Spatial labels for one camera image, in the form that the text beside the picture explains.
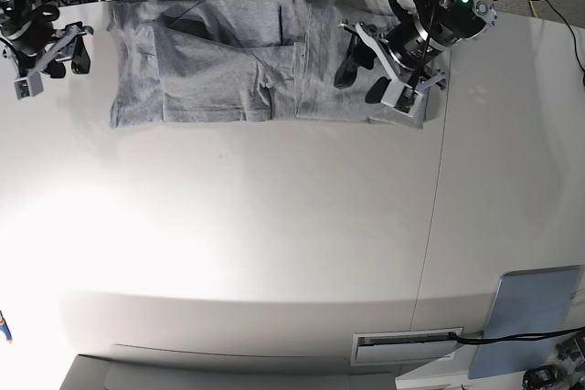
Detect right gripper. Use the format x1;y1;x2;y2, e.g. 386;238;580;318
2;22;94;81

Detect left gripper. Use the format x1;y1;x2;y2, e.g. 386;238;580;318
334;19;446;105

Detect grey T-shirt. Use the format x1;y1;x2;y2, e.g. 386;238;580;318
108;0;424;129

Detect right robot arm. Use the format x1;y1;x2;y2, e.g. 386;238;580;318
1;0;367;98

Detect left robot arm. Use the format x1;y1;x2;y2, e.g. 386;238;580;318
335;0;496;115

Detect orange blue tool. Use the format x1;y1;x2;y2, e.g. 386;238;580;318
0;312;13;343

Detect blue-grey board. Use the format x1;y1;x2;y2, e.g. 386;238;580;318
468;266;580;380

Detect black battery pack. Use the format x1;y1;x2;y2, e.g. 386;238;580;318
522;364;564;390

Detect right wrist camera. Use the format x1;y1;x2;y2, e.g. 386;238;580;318
14;72;44;100

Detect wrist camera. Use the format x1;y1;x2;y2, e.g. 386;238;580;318
14;72;44;100
381;80;424;119

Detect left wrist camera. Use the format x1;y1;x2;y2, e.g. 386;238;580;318
381;80;424;119

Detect black floor cable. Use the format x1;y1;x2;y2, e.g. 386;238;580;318
491;0;585;88

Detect white cable slot plate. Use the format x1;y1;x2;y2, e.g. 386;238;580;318
350;327;463;367

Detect black cable on table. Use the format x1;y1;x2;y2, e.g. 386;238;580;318
450;325;585;346

